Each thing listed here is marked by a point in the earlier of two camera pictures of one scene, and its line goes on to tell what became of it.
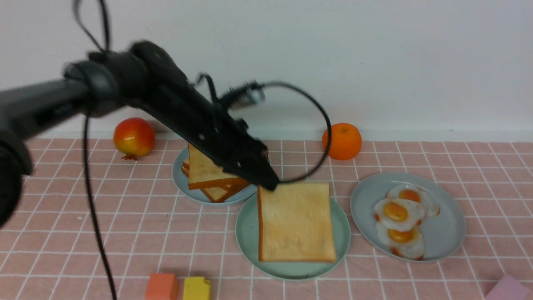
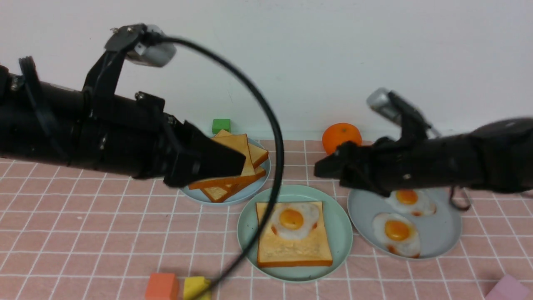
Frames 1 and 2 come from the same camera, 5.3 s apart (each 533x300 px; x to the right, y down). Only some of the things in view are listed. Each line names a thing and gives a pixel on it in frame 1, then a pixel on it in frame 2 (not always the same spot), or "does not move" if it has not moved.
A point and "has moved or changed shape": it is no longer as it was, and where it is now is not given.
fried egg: [408, 244] does not move
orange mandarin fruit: [345, 141] does not move
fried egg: [431, 208] does not move
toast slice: [295, 223] has moved or changed shape
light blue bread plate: [181, 181] does not move
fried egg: [399, 214] → [295, 221]
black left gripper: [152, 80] → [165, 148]
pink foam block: [508, 288] does not move
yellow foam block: [196, 288] does not move
